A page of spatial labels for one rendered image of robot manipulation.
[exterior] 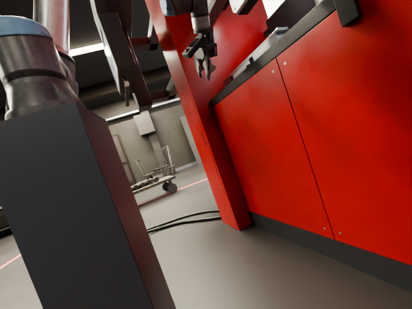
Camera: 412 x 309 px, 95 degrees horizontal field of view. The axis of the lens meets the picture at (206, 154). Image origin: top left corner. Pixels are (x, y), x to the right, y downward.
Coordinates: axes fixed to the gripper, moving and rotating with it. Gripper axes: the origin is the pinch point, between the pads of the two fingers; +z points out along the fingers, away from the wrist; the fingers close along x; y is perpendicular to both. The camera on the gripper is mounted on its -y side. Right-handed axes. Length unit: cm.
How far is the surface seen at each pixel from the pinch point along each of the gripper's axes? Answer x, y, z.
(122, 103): 696, 105, 241
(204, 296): -51, -51, 69
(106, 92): 568, 48, 148
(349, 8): -55, 5, -24
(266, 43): -18.2, 23.9, -11.0
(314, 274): -77, -15, 58
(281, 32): -23.5, 26.3, -15.1
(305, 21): -42.8, 8.5, -20.6
